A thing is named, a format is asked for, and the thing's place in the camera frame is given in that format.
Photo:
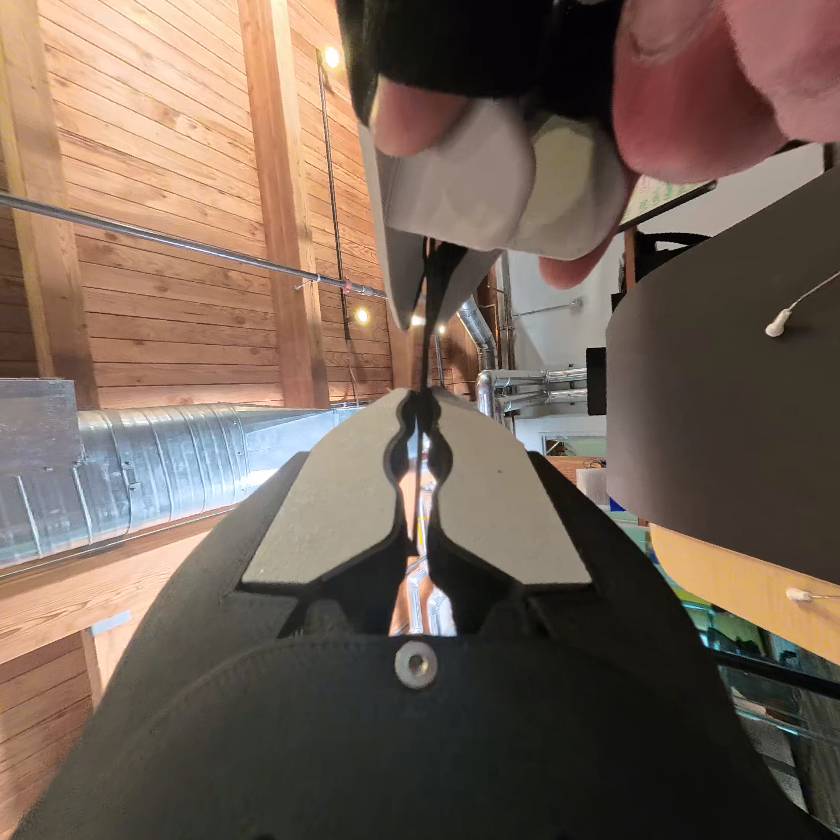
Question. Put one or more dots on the wall spot lamp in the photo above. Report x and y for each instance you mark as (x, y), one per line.
(361, 315)
(331, 57)

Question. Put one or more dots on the person's right hand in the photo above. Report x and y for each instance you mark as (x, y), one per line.
(735, 79)

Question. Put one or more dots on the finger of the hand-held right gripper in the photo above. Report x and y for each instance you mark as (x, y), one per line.
(420, 269)

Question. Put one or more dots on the thin black plastic strip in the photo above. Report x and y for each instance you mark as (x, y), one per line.
(420, 499)

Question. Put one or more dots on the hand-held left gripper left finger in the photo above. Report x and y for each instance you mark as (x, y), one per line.
(322, 512)

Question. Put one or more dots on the black backdrop board stand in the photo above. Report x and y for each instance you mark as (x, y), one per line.
(735, 433)

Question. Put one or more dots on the silver ceiling duct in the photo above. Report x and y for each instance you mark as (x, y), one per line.
(158, 466)

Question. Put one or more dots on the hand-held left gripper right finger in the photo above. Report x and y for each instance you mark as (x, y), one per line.
(512, 512)

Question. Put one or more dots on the whiteboard easel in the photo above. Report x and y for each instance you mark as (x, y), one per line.
(663, 204)

